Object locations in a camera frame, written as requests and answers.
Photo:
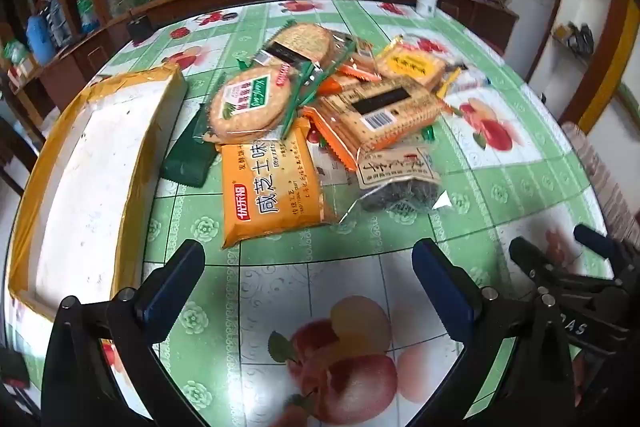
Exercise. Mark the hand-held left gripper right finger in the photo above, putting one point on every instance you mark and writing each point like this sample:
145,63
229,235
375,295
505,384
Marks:
442,292

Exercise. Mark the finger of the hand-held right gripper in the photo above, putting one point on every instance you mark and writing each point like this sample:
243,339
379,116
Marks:
597,243
532,259

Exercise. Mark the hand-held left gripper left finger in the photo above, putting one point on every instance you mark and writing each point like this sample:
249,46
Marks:
164,304

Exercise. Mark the black snack packet tan label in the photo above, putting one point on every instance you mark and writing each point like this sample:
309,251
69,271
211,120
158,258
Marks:
400,189

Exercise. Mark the dark green snack packet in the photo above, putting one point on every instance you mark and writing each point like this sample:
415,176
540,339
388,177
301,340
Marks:
187,159

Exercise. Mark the large orange biscuit packet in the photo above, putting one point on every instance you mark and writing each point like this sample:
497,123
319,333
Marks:
270,192

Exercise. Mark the yellow taped cardboard box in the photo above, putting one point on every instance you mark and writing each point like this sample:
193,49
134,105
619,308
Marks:
90,167

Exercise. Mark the square cracker packet with barcode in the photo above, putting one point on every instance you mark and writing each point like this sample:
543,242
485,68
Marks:
385,117

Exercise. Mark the round cracker packet green label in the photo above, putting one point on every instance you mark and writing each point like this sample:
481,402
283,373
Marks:
245,104

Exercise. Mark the square cracker packet yellow label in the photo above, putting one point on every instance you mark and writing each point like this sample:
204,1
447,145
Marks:
407,64

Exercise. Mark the small orange cracker packet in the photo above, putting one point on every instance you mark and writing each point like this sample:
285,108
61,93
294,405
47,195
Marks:
341,83

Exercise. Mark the round cracker packet black label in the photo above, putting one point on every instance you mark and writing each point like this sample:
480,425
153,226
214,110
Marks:
310,39

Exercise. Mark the wooden sideboard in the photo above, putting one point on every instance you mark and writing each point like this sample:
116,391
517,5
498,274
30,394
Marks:
480,14

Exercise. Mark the small black box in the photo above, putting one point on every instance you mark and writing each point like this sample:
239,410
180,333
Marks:
139,29

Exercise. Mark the blue plastic container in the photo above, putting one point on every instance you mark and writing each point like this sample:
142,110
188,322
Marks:
39,39

